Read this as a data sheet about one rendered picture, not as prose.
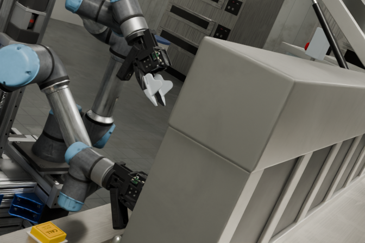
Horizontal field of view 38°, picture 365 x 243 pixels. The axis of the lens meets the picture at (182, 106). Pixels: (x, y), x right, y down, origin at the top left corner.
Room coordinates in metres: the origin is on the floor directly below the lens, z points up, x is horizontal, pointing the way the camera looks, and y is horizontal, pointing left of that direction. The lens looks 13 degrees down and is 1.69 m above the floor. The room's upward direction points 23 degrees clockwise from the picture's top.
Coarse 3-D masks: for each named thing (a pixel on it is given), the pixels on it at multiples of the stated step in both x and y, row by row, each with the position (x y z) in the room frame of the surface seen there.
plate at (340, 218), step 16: (352, 192) 0.99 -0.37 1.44; (336, 208) 0.84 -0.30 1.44; (352, 208) 0.88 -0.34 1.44; (320, 224) 0.74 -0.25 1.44; (336, 224) 0.76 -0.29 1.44; (352, 224) 0.80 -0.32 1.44; (288, 240) 0.63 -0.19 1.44; (304, 240) 0.65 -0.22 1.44; (320, 240) 0.67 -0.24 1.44; (336, 240) 0.70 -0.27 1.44; (352, 240) 0.72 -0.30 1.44
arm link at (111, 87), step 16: (112, 32) 1.94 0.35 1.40; (112, 48) 1.97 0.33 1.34; (128, 48) 1.95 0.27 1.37; (112, 64) 1.98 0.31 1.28; (112, 80) 1.98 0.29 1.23; (96, 96) 2.02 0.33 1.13; (112, 96) 2.00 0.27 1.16; (96, 112) 2.00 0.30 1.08; (112, 112) 2.04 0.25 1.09; (96, 128) 1.99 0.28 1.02; (112, 128) 2.03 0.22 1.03; (96, 144) 2.00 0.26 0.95
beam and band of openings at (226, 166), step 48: (240, 48) 0.43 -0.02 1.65; (192, 96) 0.40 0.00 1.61; (240, 96) 0.39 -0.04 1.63; (288, 96) 0.38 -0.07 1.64; (336, 96) 0.52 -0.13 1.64; (192, 144) 0.40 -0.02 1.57; (240, 144) 0.38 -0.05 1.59; (288, 144) 0.43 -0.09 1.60; (336, 144) 0.65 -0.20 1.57; (144, 192) 0.41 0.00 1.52; (192, 192) 0.39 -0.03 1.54; (240, 192) 0.38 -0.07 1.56; (288, 192) 0.52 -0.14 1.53; (336, 192) 0.88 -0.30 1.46; (144, 240) 0.40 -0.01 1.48; (192, 240) 0.39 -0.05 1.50; (240, 240) 0.45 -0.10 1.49
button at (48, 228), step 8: (40, 224) 1.32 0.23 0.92; (48, 224) 1.34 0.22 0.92; (32, 232) 1.29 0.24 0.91; (40, 232) 1.28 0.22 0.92; (48, 232) 1.30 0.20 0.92; (56, 232) 1.31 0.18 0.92; (64, 232) 1.33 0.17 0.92; (40, 240) 1.28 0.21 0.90; (48, 240) 1.27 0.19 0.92; (56, 240) 1.29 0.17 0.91
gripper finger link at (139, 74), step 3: (135, 66) 1.44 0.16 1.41; (135, 69) 1.44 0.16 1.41; (138, 69) 1.44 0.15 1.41; (135, 72) 1.44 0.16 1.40; (138, 72) 1.43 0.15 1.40; (141, 72) 1.44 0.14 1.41; (135, 75) 1.43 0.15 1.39; (138, 75) 1.43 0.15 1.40; (141, 75) 1.43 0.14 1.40; (144, 75) 1.45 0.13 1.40; (138, 78) 1.43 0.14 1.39; (141, 78) 1.43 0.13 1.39; (138, 81) 1.43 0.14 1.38; (141, 81) 1.43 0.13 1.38; (144, 81) 1.43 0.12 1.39; (141, 84) 1.42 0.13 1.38; (144, 84) 1.43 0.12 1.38; (141, 87) 1.42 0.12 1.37; (144, 87) 1.42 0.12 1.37
